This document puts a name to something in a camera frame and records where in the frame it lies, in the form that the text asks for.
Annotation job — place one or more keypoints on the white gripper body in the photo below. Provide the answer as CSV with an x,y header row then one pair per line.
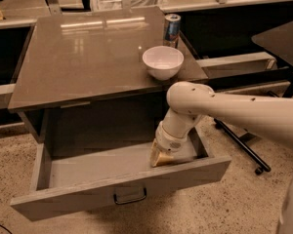
x,y
170,142

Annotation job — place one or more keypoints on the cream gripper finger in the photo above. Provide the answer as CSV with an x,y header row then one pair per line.
x,y
159,157

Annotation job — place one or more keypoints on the grey top drawer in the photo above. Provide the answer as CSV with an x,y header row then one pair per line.
x,y
119,176

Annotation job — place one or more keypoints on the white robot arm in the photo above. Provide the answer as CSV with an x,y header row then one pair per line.
x,y
266,117

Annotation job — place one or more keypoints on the grey drawer cabinet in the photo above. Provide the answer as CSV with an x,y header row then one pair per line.
x,y
77,58

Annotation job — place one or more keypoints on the white bowl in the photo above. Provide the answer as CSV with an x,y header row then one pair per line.
x,y
163,62

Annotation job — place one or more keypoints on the blue silver drink can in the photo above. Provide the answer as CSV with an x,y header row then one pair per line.
x,y
171,30

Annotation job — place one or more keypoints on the black round side table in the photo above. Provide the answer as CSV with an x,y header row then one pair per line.
x,y
278,41

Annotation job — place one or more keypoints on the wire mesh basket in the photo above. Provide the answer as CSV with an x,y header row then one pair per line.
x,y
109,5

